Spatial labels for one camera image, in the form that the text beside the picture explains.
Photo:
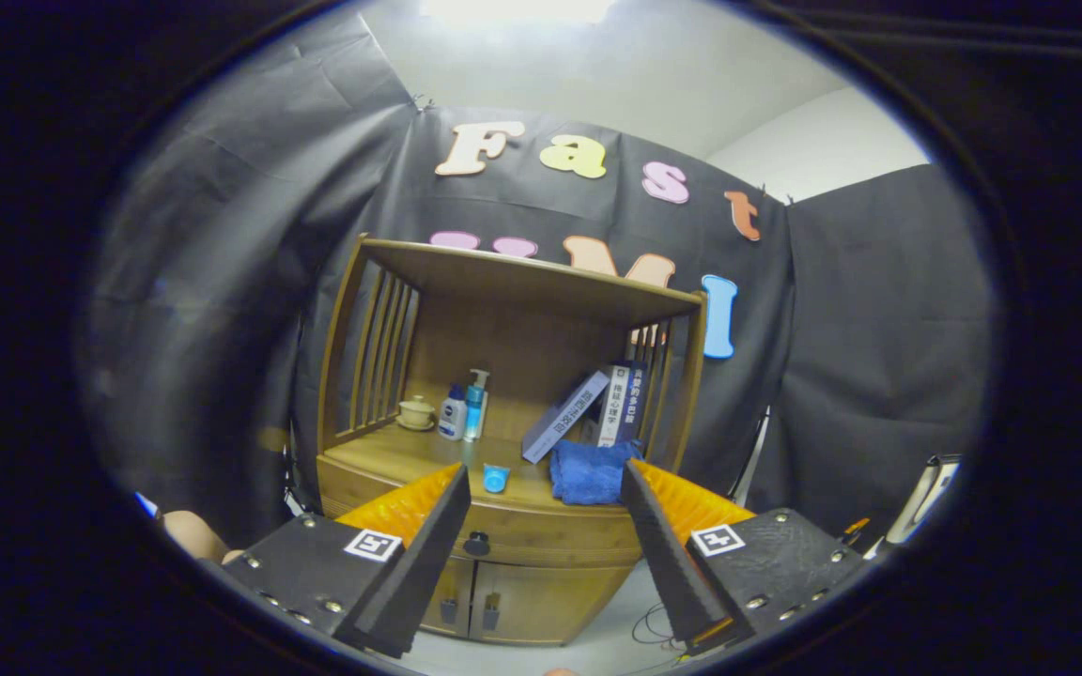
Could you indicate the black and orange device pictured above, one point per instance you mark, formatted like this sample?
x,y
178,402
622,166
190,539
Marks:
x,y
857,531

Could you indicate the blue and white cream tube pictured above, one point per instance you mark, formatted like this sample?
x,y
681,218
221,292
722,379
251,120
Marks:
x,y
496,479

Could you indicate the grey leaning book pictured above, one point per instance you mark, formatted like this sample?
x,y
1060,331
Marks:
x,y
564,416

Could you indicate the black backdrop cloth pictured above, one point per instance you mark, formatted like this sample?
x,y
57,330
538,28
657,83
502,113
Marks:
x,y
879,329

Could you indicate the wooden cabinet door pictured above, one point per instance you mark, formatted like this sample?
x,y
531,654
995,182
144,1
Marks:
x,y
560,601
458,582

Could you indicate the white and black device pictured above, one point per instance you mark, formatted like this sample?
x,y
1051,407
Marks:
x,y
926,493

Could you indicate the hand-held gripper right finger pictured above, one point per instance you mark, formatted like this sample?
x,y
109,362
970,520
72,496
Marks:
x,y
668,554

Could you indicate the blue folded towel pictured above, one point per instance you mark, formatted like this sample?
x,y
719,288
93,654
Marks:
x,y
588,474

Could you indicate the wooden drawer with black knob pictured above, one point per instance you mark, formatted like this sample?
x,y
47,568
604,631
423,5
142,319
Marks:
x,y
550,535

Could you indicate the wooden cabinet with slatted sides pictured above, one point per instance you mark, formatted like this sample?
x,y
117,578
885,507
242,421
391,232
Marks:
x,y
522,329

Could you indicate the dark blue spine book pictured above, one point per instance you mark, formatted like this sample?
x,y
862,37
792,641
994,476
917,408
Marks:
x,y
636,399

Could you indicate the white lotion bottle blue cap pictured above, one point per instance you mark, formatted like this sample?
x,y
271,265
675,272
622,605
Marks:
x,y
452,418

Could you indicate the beige lidded teacup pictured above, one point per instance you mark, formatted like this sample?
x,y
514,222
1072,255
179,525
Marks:
x,y
416,413

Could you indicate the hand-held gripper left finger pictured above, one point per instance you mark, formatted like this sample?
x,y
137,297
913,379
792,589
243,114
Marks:
x,y
419,573

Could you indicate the white spine book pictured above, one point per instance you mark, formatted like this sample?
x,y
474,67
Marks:
x,y
614,404

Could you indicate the blue pump bottle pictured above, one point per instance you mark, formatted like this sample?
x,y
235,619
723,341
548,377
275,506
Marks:
x,y
474,408

